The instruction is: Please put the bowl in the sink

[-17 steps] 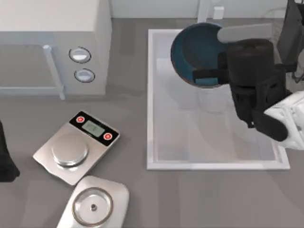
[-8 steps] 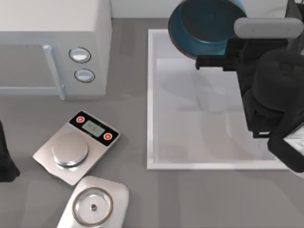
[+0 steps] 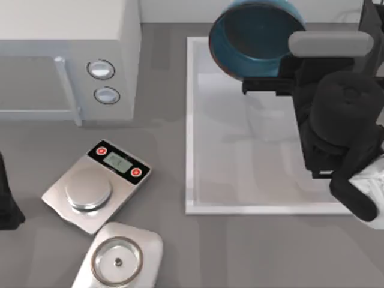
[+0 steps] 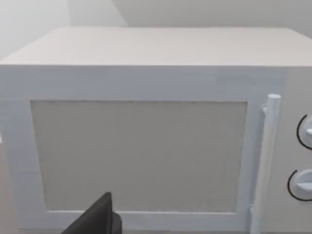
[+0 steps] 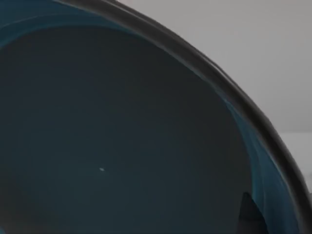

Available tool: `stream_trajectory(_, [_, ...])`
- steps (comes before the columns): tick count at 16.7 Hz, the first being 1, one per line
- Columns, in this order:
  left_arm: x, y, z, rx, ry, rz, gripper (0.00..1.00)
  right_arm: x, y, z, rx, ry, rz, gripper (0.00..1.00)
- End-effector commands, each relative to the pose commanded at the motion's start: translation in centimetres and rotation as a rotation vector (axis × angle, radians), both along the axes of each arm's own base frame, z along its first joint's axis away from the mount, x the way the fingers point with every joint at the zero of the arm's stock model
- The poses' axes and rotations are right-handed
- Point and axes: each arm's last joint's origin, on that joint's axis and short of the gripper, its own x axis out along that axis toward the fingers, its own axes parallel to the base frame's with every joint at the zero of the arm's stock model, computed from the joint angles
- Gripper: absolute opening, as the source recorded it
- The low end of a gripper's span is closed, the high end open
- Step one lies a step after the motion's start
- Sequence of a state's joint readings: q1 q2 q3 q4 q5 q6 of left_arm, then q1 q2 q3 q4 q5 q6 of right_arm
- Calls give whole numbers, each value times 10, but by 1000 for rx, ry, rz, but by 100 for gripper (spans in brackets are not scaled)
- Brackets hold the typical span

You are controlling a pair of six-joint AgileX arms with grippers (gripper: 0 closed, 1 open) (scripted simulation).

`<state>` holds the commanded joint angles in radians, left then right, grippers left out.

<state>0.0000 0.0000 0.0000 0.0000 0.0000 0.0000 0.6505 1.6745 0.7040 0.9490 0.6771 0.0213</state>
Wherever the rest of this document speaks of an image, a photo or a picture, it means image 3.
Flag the blue bowl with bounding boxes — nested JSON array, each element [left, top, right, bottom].
[[208, 0, 307, 82]]

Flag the silver kitchen scale black panel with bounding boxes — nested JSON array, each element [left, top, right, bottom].
[[41, 139, 152, 236]]

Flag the white scale round steel plate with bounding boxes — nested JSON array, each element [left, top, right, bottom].
[[70, 221, 164, 288]]

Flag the pale microwave oven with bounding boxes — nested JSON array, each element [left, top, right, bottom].
[[0, 0, 142, 130]]

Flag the round white microwave knob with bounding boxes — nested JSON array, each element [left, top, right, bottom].
[[86, 59, 116, 81], [93, 86, 121, 106]]

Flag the pale grey rounded box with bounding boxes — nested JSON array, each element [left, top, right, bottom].
[[287, 29, 375, 58]]

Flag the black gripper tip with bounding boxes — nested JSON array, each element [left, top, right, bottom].
[[0, 151, 26, 232]]

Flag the microwave glass door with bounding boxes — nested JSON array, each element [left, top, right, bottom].
[[0, 55, 76, 121]]

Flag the pale microwave door handle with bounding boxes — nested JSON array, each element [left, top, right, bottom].
[[53, 56, 83, 127]]

